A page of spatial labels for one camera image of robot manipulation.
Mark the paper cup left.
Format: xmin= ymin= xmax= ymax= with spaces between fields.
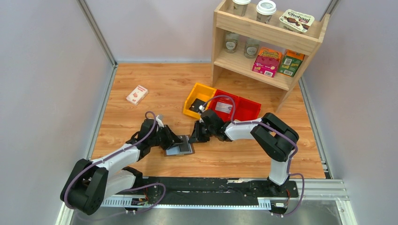
xmin=233 ymin=0 xmax=251 ymax=16

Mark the green orange snack box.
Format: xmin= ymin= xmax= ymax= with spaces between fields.
xmin=278 ymin=49 xmax=305 ymax=77

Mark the red plastic bin far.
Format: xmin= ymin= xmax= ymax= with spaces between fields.
xmin=234 ymin=97 xmax=261 ymax=121

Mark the glass jar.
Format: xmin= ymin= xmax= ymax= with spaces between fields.
xmin=244 ymin=37 xmax=260 ymax=59
xmin=224 ymin=31 xmax=239 ymax=53

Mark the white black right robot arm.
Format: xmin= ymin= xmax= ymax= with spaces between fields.
xmin=189 ymin=109 xmax=299 ymax=186

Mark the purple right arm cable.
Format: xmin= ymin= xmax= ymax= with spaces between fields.
xmin=199 ymin=95 xmax=305 ymax=217

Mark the brown leather card holder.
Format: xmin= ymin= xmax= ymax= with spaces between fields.
xmin=165 ymin=135 xmax=195 ymax=157

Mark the white pink card box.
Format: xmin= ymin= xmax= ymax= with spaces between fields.
xmin=126 ymin=85 xmax=149 ymax=105

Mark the Chobani yogurt cup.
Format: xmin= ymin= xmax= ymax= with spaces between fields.
xmin=279 ymin=9 xmax=315 ymax=33

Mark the pink orange snack box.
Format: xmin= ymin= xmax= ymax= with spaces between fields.
xmin=252 ymin=47 xmax=282 ymax=77

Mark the card in red bin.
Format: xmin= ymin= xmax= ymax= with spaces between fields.
xmin=215 ymin=102 xmax=233 ymax=114

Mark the wooden two-tier shelf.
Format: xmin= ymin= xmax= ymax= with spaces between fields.
xmin=210 ymin=0 xmax=330 ymax=113

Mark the yellow plastic bin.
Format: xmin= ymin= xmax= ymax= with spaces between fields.
xmin=183 ymin=82 xmax=216 ymax=120

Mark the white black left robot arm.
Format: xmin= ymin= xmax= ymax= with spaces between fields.
xmin=60 ymin=119 xmax=186 ymax=215

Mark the red plastic bin near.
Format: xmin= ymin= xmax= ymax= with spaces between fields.
xmin=208 ymin=90 xmax=238 ymax=122

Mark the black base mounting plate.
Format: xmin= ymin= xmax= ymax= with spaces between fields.
xmin=132 ymin=177 xmax=300 ymax=206

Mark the paper cup white lid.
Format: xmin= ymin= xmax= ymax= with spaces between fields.
xmin=256 ymin=0 xmax=276 ymax=24

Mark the glass jar right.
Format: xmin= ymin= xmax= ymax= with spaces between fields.
xmin=244 ymin=37 xmax=260 ymax=59

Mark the glass jar left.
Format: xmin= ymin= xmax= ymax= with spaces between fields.
xmin=224 ymin=31 xmax=239 ymax=53

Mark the aluminium table frame rail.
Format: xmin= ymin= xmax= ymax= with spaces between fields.
xmin=58 ymin=175 xmax=358 ymax=225

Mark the black card in yellow bin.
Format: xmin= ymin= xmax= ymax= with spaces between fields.
xmin=189 ymin=98 xmax=207 ymax=115

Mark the red plastic bin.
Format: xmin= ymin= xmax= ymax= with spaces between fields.
xmin=208 ymin=90 xmax=238 ymax=122
xmin=234 ymin=97 xmax=261 ymax=121

